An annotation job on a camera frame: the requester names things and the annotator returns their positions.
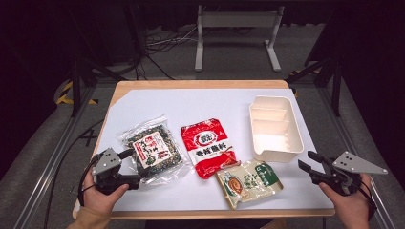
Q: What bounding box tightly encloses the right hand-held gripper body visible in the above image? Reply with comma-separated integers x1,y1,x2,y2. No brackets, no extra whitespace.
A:
309,151,389,197

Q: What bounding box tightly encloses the person's right hand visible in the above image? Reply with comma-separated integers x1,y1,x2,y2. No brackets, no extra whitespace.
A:
318,173,374,229

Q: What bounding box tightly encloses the hand-held gripper cable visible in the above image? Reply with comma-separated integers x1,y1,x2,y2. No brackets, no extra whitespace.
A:
349,176,379,221
76,154,103,208

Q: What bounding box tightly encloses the beige and green packet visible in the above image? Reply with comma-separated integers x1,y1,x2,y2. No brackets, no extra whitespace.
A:
215,159,285,211

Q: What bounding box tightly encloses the cream plastic divided box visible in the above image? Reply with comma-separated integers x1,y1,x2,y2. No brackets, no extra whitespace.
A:
248,94,305,163

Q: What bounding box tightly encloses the red seasoning packet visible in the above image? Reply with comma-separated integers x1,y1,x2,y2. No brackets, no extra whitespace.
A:
181,117,241,180

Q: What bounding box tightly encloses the white metal stand frame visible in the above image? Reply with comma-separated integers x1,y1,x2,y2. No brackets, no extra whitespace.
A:
194,4,286,73

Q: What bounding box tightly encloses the black floor cable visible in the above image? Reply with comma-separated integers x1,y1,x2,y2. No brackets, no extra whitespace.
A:
42,118,106,229

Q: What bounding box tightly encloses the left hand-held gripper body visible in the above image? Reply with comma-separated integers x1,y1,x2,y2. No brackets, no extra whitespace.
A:
92,147,129,196

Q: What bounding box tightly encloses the bundle of floor cables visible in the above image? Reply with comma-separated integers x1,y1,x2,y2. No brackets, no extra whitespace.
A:
145,26,199,53

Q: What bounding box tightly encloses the black metal stand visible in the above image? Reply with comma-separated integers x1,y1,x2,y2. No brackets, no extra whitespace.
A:
286,47,346,117
69,47,129,118

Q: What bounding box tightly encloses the white table mat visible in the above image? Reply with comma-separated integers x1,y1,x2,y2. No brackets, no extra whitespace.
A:
75,88,335,212

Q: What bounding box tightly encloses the right hand-held gripper cable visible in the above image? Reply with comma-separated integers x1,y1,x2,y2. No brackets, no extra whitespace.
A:
349,176,379,221

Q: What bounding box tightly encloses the left hand-held gripper cable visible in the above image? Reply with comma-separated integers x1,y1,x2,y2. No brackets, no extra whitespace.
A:
76,154,103,208

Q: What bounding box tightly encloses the clear bag of dried seaweed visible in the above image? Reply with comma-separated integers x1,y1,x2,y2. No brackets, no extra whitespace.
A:
117,114,189,186

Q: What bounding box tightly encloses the person's left hand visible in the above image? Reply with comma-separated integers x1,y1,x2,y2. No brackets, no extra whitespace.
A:
83,170,130,214

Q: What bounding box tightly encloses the yellow and black hazard tape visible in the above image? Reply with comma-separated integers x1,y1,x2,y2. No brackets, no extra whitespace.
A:
55,80,99,106

